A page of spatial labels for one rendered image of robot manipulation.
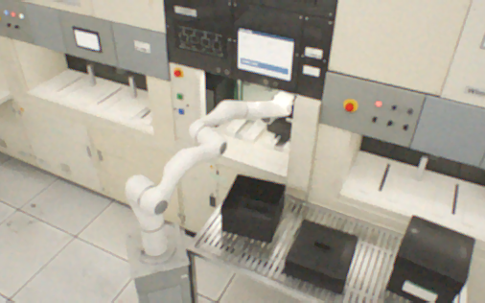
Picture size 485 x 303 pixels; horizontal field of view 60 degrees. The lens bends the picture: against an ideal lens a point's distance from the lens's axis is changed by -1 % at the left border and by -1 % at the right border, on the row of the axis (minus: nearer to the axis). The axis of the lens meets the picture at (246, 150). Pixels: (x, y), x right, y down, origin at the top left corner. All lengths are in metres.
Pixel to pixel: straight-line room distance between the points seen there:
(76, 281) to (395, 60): 2.41
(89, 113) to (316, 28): 1.77
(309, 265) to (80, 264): 1.78
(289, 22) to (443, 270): 1.24
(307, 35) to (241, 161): 0.90
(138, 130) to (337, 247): 1.49
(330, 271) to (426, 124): 0.78
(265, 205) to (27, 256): 1.83
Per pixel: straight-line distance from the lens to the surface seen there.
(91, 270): 3.22
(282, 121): 2.54
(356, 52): 1.96
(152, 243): 2.11
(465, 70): 1.92
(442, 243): 2.10
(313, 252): 2.09
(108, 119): 3.03
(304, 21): 1.97
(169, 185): 1.92
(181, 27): 2.29
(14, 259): 3.48
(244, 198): 2.43
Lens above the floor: 2.46
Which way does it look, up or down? 37 degrees down
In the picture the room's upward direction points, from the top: 2 degrees clockwise
